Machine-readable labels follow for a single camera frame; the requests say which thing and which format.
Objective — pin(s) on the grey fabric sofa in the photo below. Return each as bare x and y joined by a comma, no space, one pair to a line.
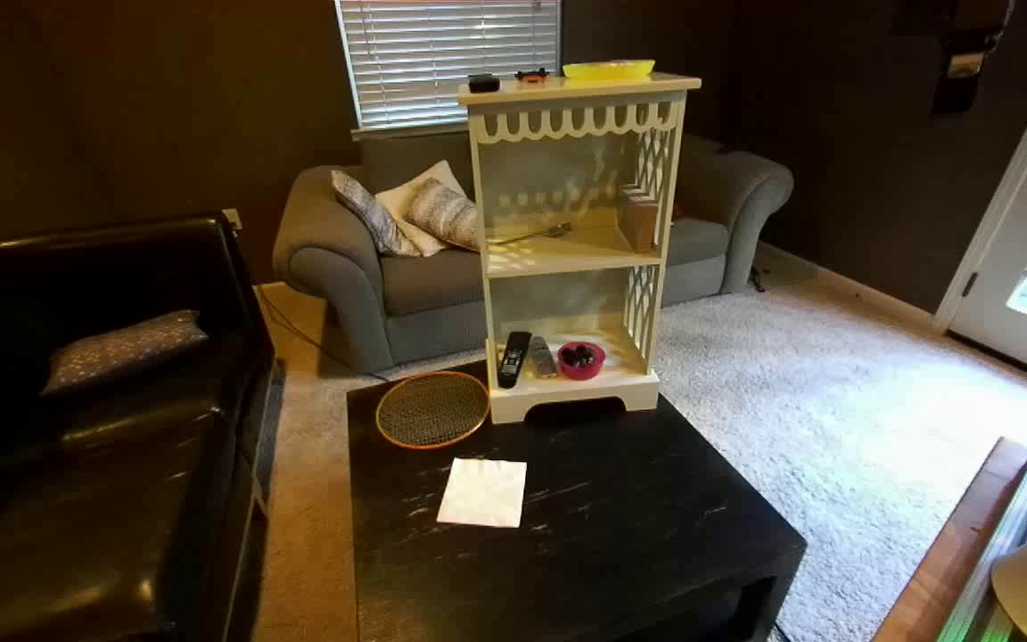
428,306

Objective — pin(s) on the black coffee table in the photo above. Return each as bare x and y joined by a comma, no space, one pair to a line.
609,536

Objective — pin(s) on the grey speckled cushion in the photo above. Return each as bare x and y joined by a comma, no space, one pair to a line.
122,350

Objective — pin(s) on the black leather couch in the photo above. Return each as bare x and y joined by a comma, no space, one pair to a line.
122,475

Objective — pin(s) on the cream wooden shelf stand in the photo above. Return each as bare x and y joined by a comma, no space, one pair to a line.
560,256

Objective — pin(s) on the small brown box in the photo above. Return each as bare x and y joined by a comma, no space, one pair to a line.
642,223

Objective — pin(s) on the grey striped pillow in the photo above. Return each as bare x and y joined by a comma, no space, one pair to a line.
446,214

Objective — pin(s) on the black remote control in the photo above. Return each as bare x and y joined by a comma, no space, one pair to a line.
514,357

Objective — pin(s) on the white paper sheet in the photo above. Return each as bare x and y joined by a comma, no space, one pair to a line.
482,494

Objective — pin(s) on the slim grey remote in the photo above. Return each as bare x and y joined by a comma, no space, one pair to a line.
545,357

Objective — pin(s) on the red bowl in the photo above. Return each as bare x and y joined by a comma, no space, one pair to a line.
583,361

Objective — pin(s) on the yellow plastic tray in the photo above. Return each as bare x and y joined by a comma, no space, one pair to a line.
609,72

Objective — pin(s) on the brown wooden table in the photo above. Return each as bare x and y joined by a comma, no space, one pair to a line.
945,559

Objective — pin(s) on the small black box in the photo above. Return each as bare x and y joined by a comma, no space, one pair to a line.
482,82

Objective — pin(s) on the dark wall-mounted object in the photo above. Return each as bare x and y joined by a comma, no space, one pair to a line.
964,66

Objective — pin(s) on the grey patterned pillow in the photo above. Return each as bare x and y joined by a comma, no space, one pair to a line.
364,212

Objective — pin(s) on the small red dark object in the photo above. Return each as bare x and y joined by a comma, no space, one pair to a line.
534,76

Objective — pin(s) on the round woven plate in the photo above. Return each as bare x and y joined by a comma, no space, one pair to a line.
428,410

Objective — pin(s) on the white glass door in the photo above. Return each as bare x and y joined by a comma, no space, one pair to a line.
1013,250

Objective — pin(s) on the white slatted window blind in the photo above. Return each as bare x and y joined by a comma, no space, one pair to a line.
444,60

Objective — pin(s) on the white pillow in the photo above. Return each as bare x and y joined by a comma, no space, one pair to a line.
435,180

